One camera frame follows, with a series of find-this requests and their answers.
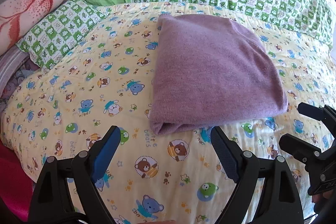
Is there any purple knit sweater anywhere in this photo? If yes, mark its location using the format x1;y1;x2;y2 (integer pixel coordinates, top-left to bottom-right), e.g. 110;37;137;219
149;14;288;135

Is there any person's right hand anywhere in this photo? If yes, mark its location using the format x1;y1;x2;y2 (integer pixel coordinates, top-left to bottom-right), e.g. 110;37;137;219
311;190;333;203

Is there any magenta fabric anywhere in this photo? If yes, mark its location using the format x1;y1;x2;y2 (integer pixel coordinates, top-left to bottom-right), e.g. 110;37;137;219
1;143;33;222

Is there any yellow bear print quilt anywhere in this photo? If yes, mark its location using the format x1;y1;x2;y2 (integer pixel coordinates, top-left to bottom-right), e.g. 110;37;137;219
1;3;335;223

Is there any grey striped bedding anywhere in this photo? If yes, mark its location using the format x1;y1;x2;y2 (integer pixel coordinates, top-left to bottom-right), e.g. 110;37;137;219
1;46;40;101

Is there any green white checkered pillow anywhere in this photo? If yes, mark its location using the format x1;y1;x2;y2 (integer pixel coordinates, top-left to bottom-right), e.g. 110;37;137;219
16;0;109;71

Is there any red white patterned blanket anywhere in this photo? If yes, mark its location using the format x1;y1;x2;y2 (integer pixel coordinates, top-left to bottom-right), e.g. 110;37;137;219
1;0;65;54

